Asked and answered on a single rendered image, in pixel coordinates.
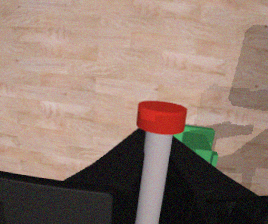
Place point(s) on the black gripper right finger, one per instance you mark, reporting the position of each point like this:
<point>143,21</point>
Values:
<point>197,193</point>

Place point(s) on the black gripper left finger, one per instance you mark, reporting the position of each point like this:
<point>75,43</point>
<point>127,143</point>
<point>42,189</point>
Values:
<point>106,192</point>

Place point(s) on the long grey rod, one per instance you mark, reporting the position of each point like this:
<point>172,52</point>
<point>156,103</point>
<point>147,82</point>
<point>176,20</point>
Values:
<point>161,121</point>

